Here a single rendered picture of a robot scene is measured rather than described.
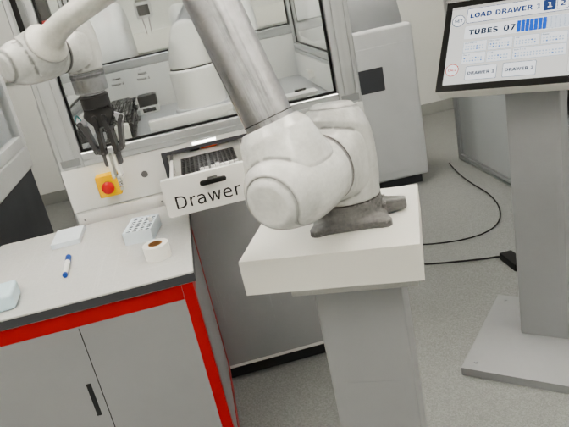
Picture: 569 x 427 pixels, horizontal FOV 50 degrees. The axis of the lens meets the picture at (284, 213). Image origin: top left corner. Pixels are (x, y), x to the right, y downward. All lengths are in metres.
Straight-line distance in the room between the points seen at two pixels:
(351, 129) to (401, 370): 0.59
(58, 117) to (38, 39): 0.55
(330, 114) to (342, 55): 0.79
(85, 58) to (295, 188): 0.77
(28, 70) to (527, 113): 1.42
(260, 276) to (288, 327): 1.03
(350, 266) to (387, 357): 0.31
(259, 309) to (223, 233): 0.33
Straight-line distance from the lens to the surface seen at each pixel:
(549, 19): 2.00
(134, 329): 1.62
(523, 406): 2.15
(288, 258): 1.28
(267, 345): 2.36
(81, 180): 2.10
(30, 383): 1.73
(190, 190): 1.73
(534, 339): 2.37
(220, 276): 2.21
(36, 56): 1.56
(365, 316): 1.43
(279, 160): 1.12
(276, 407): 2.26
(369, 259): 1.26
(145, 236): 1.80
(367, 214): 1.36
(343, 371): 1.53
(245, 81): 1.16
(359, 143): 1.30
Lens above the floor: 1.38
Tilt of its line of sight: 21 degrees down
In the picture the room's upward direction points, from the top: 12 degrees counter-clockwise
